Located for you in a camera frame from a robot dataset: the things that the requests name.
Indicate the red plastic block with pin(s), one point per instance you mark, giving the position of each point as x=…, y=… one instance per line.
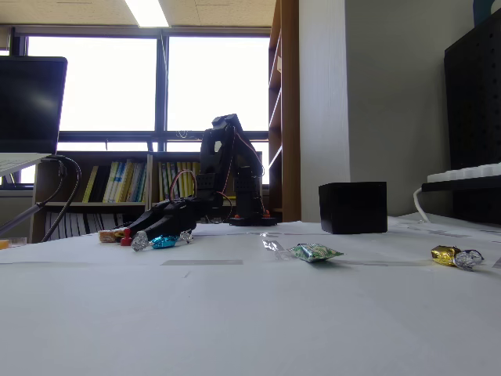
x=125, y=239

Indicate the gold foil candy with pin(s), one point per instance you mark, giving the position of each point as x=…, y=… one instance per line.
x=446, y=254

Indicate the black pegboard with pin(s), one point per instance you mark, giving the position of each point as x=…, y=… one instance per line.
x=473, y=109

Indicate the grey stand rod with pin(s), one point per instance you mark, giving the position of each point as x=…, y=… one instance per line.
x=19, y=219

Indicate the white paper table cover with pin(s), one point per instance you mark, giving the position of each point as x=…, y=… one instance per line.
x=250, y=305

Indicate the dark laptop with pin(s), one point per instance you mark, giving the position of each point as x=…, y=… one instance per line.
x=27, y=105

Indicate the black rail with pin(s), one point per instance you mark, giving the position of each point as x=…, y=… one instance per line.
x=462, y=185

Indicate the blue foil candy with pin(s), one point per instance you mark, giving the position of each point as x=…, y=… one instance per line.
x=163, y=243

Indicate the orange wrapped caramel candy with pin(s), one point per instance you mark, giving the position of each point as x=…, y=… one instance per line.
x=107, y=236

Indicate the ceiling light panel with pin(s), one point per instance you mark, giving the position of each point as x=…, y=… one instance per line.
x=148, y=12

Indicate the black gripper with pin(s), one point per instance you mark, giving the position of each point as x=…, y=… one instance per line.
x=169, y=218

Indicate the black box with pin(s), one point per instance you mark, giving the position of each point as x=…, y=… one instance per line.
x=352, y=207

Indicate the tall wooden bookshelf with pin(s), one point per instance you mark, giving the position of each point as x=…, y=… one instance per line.
x=289, y=117

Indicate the low wooden bookshelf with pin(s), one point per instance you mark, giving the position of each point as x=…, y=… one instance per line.
x=148, y=156

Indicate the green wrapped candy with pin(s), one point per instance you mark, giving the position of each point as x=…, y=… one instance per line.
x=317, y=252

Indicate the white power strip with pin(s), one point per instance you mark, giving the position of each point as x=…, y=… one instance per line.
x=466, y=172

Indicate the clear plastic container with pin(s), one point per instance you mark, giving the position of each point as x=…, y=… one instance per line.
x=17, y=242

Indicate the dark window frame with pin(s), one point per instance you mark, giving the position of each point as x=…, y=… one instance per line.
x=161, y=90

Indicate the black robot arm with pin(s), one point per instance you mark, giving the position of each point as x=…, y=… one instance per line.
x=219, y=164

